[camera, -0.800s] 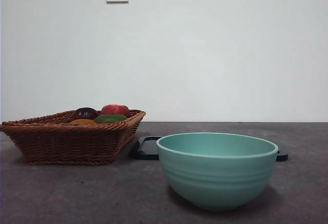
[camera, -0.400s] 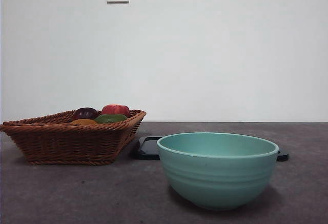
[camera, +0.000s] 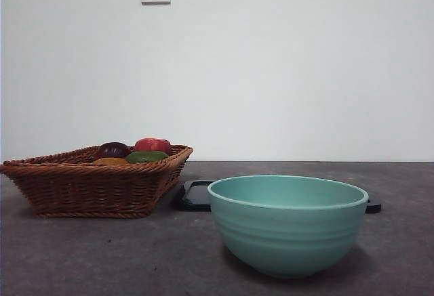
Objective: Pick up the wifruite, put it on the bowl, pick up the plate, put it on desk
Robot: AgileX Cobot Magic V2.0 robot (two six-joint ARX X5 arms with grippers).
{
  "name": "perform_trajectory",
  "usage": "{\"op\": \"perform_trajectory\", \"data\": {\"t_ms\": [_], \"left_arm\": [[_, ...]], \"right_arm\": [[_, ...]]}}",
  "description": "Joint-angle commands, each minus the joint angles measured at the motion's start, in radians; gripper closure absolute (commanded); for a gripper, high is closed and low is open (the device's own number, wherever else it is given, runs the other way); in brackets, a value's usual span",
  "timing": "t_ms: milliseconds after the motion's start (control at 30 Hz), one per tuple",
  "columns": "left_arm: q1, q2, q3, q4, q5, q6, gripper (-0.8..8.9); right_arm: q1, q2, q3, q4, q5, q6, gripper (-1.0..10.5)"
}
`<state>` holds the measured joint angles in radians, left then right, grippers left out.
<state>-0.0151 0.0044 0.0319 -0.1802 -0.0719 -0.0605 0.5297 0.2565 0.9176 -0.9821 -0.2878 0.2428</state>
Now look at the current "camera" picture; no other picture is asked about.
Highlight red apple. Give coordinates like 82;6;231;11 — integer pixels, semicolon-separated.
133;137;173;154

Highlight dark teal plastic tray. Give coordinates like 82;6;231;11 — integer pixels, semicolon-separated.
174;179;383;213

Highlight teal ceramic bowl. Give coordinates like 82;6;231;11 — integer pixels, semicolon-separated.
207;173;370;279

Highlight dark purple plum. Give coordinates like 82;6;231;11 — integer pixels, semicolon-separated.
96;142;132;160

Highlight brown wicker basket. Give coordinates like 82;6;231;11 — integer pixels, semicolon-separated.
0;144;195;219

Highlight green fruit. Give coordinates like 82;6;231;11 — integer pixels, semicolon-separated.
123;150;170;164

